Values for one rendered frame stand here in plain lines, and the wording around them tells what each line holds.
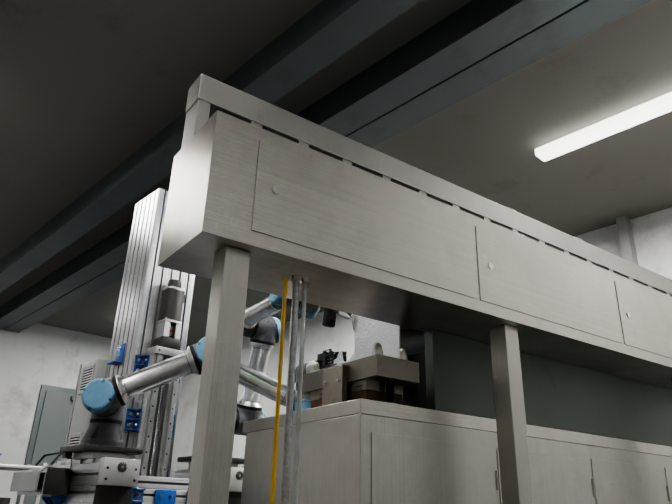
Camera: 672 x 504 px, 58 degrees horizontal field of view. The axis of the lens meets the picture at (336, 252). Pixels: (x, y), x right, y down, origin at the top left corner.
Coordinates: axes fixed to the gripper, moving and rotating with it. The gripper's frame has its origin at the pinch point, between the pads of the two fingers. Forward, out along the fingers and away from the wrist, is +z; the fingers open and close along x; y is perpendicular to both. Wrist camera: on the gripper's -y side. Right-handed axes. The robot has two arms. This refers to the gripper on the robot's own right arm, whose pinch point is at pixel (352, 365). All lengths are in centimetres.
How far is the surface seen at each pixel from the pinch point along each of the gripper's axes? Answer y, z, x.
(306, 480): -38.9, 13.7, -26.3
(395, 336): 5.6, 23.1, -0.6
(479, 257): 22, 59, 0
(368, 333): 9.5, 9.2, -0.6
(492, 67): 174, 2, 89
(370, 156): 53, 43, -27
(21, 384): 104, -776, 15
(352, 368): -8.3, 26.4, -20.3
